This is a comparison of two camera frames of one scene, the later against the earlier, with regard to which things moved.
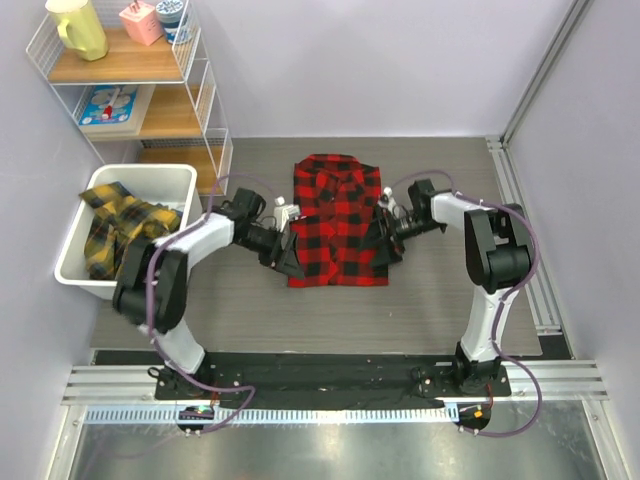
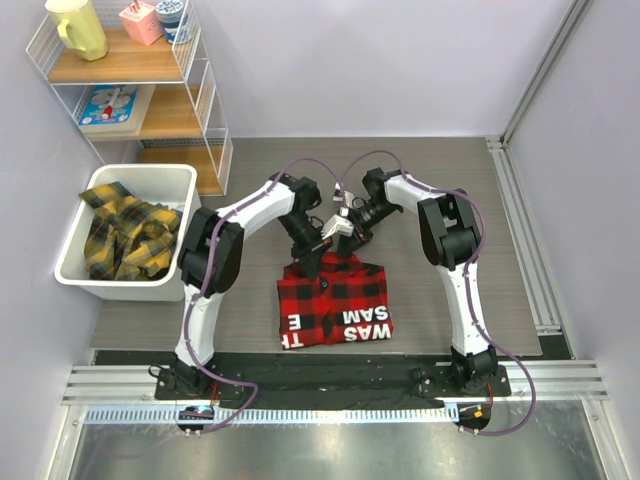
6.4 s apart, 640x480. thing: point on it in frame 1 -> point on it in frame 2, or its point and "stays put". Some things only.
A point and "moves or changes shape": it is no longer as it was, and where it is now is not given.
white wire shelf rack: x=157 y=103 stays put
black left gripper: x=287 y=261 -> x=310 y=262
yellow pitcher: x=80 y=27 stays put
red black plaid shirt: x=335 y=199 moves or changes shape
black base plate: x=331 y=380 stays put
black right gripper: x=392 y=247 -> x=347 y=245
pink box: x=142 y=23 stays put
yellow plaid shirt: x=120 y=217 stays put
